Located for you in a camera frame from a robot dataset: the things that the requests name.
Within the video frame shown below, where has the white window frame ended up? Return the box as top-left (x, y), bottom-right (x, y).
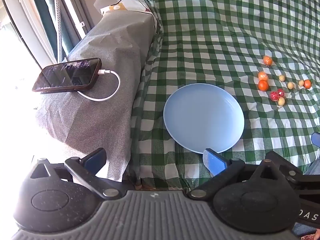
top-left (0, 0), bottom-right (59, 70)

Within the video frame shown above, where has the small yellow white box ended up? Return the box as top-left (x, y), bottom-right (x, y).
top-left (100, 2), bottom-right (128, 15)

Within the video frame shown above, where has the light blue plate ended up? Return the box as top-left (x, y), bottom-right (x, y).
top-left (163, 83), bottom-right (245, 154)

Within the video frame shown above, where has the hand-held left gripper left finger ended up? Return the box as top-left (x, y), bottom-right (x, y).
top-left (30, 148), bottom-right (125, 201)

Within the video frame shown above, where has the black smartphone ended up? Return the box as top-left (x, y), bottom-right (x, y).
top-left (32, 58), bottom-right (102, 94)

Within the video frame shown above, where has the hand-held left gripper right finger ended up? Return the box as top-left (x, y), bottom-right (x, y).
top-left (187, 148), bottom-right (275, 200)

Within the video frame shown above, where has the dotted white strap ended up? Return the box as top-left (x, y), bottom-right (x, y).
top-left (54, 0), bottom-right (65, 63)

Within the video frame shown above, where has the white charging cable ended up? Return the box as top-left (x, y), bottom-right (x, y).
top-left (77, 69), bottom-right (121, 102)

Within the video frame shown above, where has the dark green curtain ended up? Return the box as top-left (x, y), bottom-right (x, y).
top-left (27, 0), bottom-right (83, 55)

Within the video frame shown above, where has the grey covered box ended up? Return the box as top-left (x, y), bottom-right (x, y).
top-left (35, 12), bottom-right (157, 183)

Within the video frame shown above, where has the green white checkered blanket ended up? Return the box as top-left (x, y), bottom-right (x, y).
top-left (130, 0), bottom-right (320, 190)

